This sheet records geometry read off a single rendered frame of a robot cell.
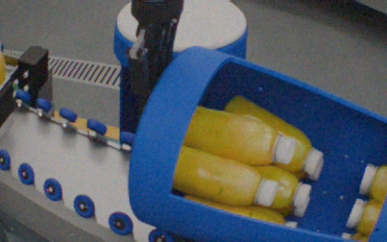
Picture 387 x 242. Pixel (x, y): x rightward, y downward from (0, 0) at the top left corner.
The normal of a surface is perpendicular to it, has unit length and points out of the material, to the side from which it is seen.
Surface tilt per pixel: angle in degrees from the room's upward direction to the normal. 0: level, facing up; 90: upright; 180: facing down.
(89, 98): 0
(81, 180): 0
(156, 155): 59
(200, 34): 0
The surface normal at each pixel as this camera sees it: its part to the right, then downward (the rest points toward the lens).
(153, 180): -0.37, 0.29
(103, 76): 0.06, -0.77
